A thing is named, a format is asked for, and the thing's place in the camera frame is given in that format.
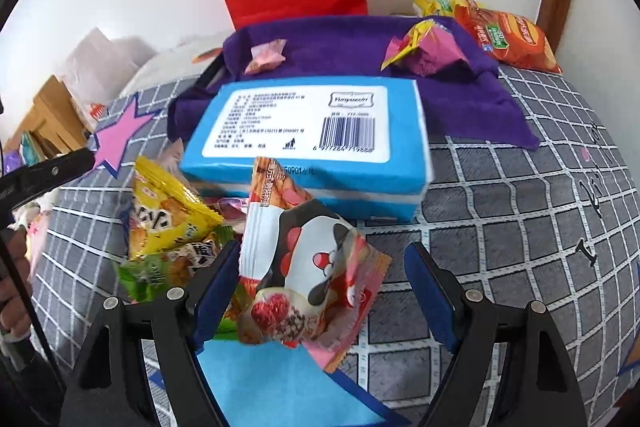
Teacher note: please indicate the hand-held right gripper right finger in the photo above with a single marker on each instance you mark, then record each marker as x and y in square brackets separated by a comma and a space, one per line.
[425, 297]

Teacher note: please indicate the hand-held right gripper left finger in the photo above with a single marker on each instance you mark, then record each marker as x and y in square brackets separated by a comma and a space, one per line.
[216, 294]

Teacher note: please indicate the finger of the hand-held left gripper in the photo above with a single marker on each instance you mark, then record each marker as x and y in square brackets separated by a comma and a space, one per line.
[45, 174]

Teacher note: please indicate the green snack packet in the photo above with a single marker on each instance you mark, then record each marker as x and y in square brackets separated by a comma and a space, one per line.
[160, 272]

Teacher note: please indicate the panda print snack packet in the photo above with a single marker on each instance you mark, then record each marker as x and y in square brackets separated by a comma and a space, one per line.
[305, 267]

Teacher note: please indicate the person's left hand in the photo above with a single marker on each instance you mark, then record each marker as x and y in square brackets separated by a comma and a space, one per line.
[14, 287]

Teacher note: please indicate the cardboard box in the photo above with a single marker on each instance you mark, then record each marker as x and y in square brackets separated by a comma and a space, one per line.
[50, 112]

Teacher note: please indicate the grey grid bedsheet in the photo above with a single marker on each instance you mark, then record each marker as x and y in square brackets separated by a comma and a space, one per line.
[500, 207]

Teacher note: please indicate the white plastic bag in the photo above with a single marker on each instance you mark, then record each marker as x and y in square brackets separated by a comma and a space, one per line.
[95, 62]

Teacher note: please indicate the blue tissue pack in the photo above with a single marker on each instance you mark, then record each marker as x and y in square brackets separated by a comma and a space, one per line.
[300, 127]

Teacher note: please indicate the black flat object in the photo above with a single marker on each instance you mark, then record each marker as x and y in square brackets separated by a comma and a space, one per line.
[210, 74]

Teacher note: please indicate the pink wrapped candy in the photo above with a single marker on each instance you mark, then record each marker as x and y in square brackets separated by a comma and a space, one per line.
[265, 56]

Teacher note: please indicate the yellow and pink snack packet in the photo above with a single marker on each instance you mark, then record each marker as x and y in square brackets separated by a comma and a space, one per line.
[425, 47]

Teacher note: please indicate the purple cloth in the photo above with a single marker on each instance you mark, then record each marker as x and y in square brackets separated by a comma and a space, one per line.
[340, 47]

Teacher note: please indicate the orange chips packet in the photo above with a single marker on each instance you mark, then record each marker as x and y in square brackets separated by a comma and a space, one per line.
[515, 37]

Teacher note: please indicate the yellow chips packet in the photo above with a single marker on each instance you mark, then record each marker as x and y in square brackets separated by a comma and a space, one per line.
[435, 4]

